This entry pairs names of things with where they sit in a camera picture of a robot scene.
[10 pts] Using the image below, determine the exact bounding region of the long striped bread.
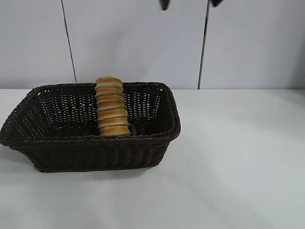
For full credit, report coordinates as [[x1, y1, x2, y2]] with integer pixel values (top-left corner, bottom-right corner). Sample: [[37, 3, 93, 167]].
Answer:
[[94, 76, 131, 137]]

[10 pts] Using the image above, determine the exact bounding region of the dark brown woven basket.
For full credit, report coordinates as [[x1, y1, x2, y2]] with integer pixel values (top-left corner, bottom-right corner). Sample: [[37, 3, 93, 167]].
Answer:
[[0, 82, 182, 173]]

